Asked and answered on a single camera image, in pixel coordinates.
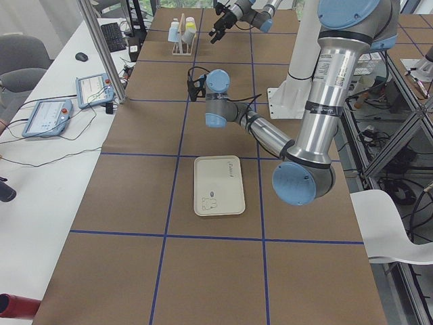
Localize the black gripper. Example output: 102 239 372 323
187 74 207 102
209 2 237 44

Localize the grey plastic cup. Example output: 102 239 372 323
181 28 196 45

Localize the yellow plastic cup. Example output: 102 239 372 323
185 16 196 29

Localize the light blue plastic cup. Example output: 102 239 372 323
168 24 181 43

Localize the pale green plastic cup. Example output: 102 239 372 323
170 18 179 28

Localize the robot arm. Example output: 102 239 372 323
187 1 400 206
208 0 281 44

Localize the black keyboard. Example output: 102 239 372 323
100 22 127 52

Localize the cream plastic tray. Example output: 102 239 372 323
193 155 246 217

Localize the far blue teach pendant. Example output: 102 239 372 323
75 73 114 109

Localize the blue teach pendant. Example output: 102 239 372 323
75 73 114 109
22 99 72 138

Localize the black computer mouse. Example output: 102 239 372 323
75 52 89 62

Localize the near blue teach pendant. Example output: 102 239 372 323
22 99 72 138

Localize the grey office chair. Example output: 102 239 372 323
1 34 52 104

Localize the black water bottle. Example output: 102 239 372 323
0 177 16 202

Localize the white chair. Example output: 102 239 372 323
350 190 432 265

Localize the red cylinder bottle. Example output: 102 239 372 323
1 293 41 320

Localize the white wire cup rack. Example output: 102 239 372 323
172 14 198 56

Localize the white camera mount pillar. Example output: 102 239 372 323
267 0 321 119

